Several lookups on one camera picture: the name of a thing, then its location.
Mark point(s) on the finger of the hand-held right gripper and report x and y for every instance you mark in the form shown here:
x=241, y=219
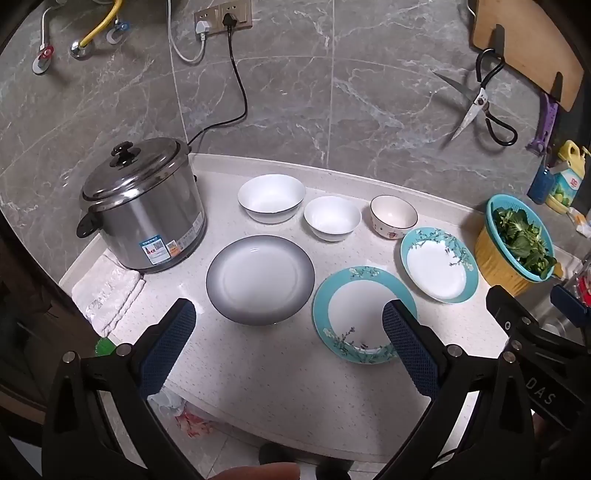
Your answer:
x=501, y=304
x=570, y=302

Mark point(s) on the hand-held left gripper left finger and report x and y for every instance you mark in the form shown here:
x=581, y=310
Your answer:
x=171, y=341

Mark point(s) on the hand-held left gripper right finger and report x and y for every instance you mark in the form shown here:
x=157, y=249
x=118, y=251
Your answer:
x=410, y=350

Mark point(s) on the teal wide-rim floral plate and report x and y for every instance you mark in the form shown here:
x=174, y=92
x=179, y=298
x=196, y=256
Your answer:
x=351, y=314

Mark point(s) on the teal floral deep plate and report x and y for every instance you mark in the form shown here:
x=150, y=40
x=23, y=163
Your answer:
x=436, y=267

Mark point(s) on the grey gradient plate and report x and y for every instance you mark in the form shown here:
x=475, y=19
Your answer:
x=258, y=281

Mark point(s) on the small white bowl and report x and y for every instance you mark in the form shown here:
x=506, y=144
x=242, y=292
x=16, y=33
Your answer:
x=332, y=217

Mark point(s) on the large white bowl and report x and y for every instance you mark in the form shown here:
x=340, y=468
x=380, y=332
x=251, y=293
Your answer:
x=270, y=194

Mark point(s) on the person's left hand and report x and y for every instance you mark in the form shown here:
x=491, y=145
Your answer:
x=258, y=473

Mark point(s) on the yellow plastic basin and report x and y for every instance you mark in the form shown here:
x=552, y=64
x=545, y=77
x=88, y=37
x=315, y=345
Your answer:
x=494, y=265

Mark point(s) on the green leafy vegetables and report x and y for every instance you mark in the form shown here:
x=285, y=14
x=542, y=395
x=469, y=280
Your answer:
x=521, y=240

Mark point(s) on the printed plastic bag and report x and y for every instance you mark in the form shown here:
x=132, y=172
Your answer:
x=180, y=415

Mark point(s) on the white folded towel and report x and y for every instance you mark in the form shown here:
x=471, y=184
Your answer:
x=106, y=295

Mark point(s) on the teal plastic colander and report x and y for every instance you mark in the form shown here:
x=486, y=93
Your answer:
x=491, y=221

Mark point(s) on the yellow detergent bottle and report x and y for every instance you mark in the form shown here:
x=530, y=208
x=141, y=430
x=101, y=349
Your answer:
x=570, y=184

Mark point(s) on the blue bottle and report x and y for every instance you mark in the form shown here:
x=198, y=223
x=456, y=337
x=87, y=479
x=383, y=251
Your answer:
x=540, y=187

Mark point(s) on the stainless steel rice cooker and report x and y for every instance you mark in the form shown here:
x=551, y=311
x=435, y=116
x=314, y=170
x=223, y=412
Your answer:
x=152, y=221

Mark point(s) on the cream patterned bowl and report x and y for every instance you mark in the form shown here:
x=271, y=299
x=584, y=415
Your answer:
x=392, y=214

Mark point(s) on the steel cooker lid black knob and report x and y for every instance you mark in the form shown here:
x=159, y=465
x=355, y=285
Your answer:
x=138, y=173

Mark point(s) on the purple kitchen tool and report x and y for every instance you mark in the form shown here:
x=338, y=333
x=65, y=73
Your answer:
x=549, y=120

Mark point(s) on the wooden cutting board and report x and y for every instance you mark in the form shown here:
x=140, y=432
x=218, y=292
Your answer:
x=521, y=37

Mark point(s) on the white wall socket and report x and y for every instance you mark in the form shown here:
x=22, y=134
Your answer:
x=242, y=11
x=205, y=16

